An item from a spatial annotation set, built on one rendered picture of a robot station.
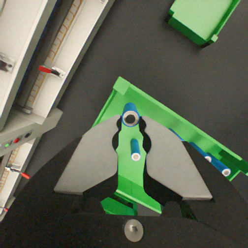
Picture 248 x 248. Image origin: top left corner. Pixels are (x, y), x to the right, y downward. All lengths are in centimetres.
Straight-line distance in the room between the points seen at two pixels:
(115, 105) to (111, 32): 42
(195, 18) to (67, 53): 52
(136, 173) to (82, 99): 43
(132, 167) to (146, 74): 41
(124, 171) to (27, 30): 35
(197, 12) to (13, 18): 61
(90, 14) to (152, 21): 26
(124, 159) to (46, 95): 36
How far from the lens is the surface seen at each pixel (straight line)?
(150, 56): 61
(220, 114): 75
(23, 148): 66
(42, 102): 54
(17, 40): 33
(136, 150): 24
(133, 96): 27
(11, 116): 51
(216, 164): 32
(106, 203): 49
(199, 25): 70
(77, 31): 50
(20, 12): 33
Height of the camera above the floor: 59
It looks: 74 degrees down
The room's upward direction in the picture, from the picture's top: 173 degrees counter-clockwise
